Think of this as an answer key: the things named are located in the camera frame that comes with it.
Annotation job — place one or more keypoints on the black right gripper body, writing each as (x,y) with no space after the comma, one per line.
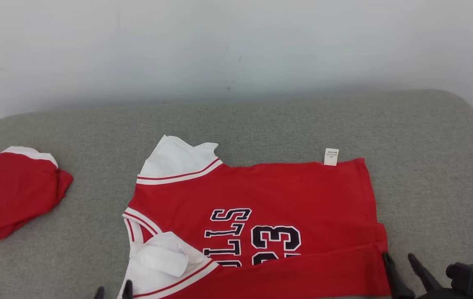
(442,295)

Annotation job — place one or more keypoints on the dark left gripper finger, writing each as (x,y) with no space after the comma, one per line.
(100,293)
(127,290)

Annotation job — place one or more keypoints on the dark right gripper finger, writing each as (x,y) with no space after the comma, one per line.
(426,278)
(397,284)

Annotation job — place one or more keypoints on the red shorts with white band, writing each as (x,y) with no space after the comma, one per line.
(12,195)

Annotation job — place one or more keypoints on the red Bulls basketball jersey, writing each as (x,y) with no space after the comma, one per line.
(286,195)

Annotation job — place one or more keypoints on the grey fabric sofa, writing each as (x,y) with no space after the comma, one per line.
(261,124)

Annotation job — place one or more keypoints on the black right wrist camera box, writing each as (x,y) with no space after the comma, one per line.
(469,276)

